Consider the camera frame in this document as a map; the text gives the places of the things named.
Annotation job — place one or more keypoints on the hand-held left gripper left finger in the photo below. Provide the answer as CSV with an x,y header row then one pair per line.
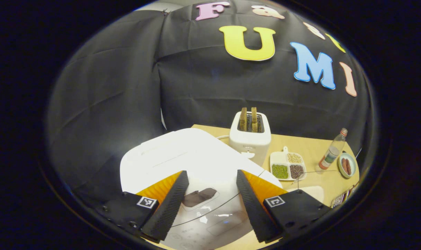
x,y
167,208

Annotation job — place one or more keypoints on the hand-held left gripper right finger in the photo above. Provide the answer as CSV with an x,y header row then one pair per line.
x,y
255,206

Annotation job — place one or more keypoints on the white rice cooker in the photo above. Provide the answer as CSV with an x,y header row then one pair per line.
x,y
196,156

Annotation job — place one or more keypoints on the square chopstick holder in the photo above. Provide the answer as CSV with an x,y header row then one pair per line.
x,y
339,200

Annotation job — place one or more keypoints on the green mung beans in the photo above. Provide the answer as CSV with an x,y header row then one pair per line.
x,y
280,171

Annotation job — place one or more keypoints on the white divided dish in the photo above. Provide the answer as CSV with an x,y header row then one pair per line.
x,y
278,158

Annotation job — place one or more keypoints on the dark red beans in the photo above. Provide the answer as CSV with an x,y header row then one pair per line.
x,y
296,171

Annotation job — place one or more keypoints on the white toaster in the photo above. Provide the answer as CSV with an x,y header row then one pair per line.
x,y
248,146

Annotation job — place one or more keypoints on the pale soybeans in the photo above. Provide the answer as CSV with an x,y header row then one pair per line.
x,y
294,158

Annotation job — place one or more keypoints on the brown bread slice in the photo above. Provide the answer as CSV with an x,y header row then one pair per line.
x,y
254,119
243,119

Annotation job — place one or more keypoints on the clear bottle with red label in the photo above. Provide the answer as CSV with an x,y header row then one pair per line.
x,y
330,156

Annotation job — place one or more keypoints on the red meat slice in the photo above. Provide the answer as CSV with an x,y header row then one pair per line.
x,y
348,166
344,166

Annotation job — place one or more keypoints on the pale green plate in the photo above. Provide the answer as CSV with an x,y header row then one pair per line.
x,y
353,165

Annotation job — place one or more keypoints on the black backdrop cloth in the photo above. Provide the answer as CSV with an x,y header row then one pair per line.
x,y
109,86

